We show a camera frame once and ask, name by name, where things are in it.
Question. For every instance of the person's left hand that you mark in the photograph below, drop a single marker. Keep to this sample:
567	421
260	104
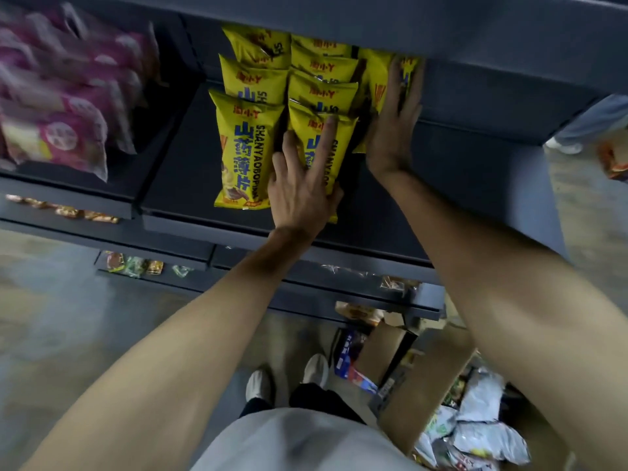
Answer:
297	196

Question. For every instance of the person's right hand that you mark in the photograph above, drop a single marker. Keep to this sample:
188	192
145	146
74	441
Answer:
392	137

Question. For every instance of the person's left thumb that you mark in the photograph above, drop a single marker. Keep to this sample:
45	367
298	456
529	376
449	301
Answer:
336	201

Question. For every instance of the person's left middle finger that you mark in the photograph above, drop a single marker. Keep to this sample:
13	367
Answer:
292	151

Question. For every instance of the person's right fingers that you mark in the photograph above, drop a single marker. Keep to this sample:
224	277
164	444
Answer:
405	88

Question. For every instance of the yellow snack packet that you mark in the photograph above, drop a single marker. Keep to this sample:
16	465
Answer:
306	123
378	78

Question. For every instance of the person's left forearm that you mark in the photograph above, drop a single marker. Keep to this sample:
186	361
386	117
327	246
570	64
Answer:
186	348

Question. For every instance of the person's right forearm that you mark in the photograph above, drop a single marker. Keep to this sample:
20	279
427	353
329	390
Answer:
515	299

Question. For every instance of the rows of yellow snack bags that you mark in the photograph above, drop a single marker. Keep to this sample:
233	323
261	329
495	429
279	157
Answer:
245	142

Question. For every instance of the clear wrapped snack packet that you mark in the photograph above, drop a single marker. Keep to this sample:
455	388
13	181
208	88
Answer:
398	284

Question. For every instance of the orange bread packet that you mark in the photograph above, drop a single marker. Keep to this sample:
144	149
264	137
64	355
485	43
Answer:
358	312

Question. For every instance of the dark grey shelf unit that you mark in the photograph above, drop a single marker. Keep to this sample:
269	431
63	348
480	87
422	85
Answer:
471	181

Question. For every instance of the blue carton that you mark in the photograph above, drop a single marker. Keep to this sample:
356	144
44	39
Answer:
347	358

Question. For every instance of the white shoe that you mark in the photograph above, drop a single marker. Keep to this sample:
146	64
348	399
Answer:
260	385
315	370

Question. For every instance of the orange candy packet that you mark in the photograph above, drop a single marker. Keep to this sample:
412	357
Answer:
155	267

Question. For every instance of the green candy packet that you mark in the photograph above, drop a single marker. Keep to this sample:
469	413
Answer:
133	266

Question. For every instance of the brown cardboard box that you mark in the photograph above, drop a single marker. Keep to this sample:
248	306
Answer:
427	377

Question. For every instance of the black trousers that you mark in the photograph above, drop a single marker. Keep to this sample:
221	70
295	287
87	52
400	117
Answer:
319	399

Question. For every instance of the pile of pink snack packets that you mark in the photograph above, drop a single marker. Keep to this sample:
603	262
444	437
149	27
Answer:
64	93

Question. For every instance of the row of small orange snacks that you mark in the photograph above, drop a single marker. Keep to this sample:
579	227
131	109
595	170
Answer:
64	210

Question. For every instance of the grey shirt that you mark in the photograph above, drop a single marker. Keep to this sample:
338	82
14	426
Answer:
299	443

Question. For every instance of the pile of white snack packets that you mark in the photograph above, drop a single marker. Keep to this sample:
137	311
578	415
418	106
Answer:
483	426

